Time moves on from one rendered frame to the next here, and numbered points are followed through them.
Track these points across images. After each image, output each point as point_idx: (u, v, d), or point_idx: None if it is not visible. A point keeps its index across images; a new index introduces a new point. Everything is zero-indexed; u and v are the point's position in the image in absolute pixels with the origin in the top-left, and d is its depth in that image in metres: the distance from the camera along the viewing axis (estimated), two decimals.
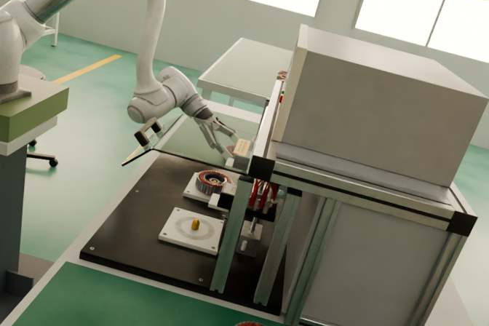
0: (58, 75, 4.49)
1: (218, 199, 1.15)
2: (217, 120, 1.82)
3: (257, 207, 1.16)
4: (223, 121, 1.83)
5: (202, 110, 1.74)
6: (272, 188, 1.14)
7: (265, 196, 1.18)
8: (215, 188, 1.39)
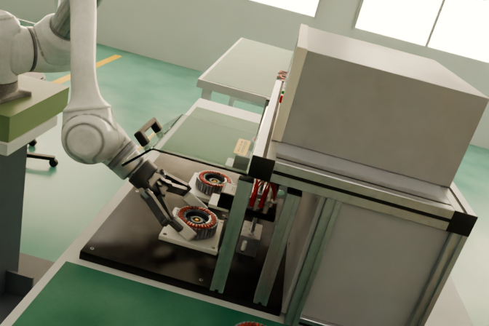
0: (58, 75, 4.49)
1: (218, 199, 1.15)
2: (162, 174, 1.25)
3: (257, 207, 1.16)
4: (171, 175, 1.26)
5: (142, 167, 1.15)
6: (272, 188, 1.14)
7: (265, 196, 1.18)
8: (215, 188, 1.39)
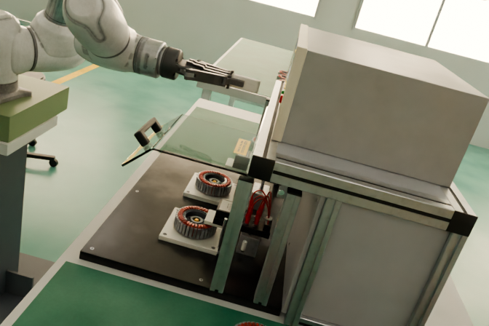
0: (58, 75, 4.49)
1: (214, 216, 1.17)
2: (188, 76, 1.07)
3: (252, 224, 1.17)
4: (198, 81, 1.07)
5: None
6: (267, 205, 1.15)
7: (260, 212, 1.19)
8: (215, 188, 1.39)
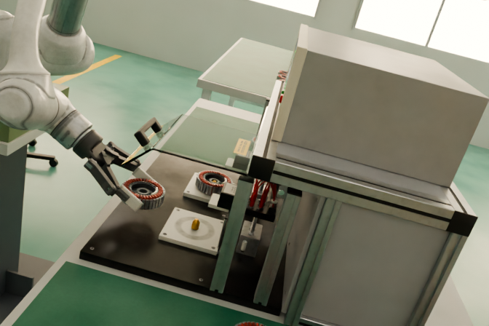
0: (58, 75, 4.49)
1: (218, 199, 1.15)
2: (90, 165, 1.14)
3: (257, 207, 1.16)
4: (92, 175, 1.13)
5: None
6: (272, 188, 1.14)
7: (265, 196, 1.18)
8: (215, 188, 1.39)
